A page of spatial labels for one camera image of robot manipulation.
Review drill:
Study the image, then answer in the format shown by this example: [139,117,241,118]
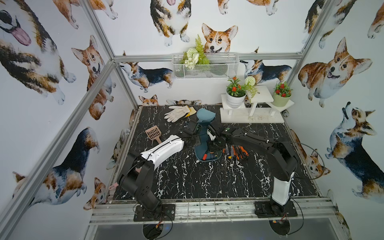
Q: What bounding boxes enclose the orange screwdriver large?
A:
[235,147,241,161]

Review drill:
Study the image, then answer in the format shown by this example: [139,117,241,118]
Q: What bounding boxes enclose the teal storage box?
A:
[194,122,223,163]

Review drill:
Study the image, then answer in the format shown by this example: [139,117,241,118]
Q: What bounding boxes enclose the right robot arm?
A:
[207,125,299,216]

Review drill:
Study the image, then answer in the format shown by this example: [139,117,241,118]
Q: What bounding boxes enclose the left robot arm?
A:
[118,121,203,220]

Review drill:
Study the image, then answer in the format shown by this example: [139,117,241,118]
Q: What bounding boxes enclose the yellow cloth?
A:
[185,107,197,118]

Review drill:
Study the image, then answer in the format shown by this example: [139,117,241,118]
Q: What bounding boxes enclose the blue plastic dustpan scoop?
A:
[197,108,216,126]

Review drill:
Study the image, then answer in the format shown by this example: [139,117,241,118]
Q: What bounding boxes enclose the white work glove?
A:
[164,106,190,123]

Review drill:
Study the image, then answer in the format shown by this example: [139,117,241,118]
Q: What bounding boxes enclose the brown slotted scoop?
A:
[145,126,162,144]

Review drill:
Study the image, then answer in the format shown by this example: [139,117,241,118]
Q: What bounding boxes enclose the white potted red flowers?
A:
[226,76,257,109]

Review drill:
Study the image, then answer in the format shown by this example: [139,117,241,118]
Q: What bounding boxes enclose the white stepped stand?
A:
[220,86,294,124]

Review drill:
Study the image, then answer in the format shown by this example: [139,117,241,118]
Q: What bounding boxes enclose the green white artificial plant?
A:
[181,35,210,70]

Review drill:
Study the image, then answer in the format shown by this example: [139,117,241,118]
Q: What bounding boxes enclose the green potted red flowers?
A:
[272,83,293,107]

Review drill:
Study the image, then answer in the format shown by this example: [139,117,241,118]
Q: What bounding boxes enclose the white wire wall basket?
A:
[172,53,240,80]

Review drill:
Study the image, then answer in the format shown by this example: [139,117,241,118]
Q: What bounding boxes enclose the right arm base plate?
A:
[254,201,298,219]

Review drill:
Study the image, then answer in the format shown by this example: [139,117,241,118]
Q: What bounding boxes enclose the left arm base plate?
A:
[134,204,176,222]

